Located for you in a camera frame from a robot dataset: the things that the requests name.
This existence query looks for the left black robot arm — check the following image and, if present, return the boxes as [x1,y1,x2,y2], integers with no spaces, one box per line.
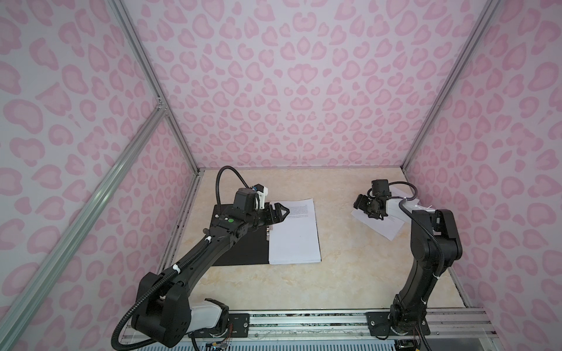
[111,184,291,350]

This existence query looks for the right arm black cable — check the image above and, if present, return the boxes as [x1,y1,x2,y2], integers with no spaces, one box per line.
[368,180,446,351]

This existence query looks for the text sheet right corner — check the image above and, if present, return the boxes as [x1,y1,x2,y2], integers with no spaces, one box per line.
[351,179,435,241]

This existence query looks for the large text sheet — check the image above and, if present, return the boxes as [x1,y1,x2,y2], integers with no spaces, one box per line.
[269,198,321,265]

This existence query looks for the red and black folder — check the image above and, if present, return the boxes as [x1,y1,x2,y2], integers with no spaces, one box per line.
[215,225,273,266]

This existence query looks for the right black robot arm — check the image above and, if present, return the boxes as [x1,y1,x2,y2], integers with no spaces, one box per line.
[354,179,462,340]

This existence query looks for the aluminium frame post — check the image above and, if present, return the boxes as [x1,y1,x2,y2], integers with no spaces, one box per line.
[107,0,200,175]
[400,0,503,173]

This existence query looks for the aluminium frame strut left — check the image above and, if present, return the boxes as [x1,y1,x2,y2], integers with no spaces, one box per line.
[0,102,168,347]

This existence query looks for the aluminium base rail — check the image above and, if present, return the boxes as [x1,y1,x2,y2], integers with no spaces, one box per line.
[116,306,506,351]

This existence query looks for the aluminium frame post right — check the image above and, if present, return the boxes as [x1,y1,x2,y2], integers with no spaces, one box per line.
[400,0,503,173]

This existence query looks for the aluminium frame post left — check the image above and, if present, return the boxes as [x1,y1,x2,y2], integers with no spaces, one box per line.
[107,0,200,175]

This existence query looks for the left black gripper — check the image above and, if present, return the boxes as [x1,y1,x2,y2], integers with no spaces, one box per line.
[245,202,289,229]

